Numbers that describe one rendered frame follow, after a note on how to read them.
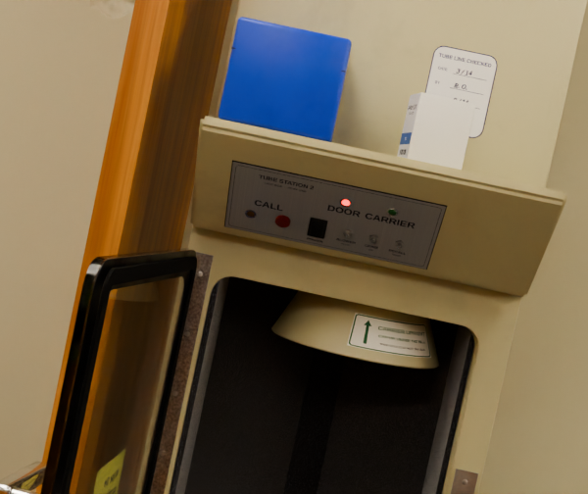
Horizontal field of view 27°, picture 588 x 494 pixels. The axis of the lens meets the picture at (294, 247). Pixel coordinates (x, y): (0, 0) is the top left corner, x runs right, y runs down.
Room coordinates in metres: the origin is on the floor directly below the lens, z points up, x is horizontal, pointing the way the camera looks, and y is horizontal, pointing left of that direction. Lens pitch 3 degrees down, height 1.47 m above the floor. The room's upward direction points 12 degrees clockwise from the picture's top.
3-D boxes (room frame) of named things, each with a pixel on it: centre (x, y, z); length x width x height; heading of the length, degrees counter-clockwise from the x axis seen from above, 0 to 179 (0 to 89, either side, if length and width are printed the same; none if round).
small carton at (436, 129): (1.11, -0.10, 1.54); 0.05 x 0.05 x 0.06; 6
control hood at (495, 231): (1.11, -0.06, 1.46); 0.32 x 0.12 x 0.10; 89
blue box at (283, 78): (1.11, 0.04, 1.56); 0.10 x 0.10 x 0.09; 89
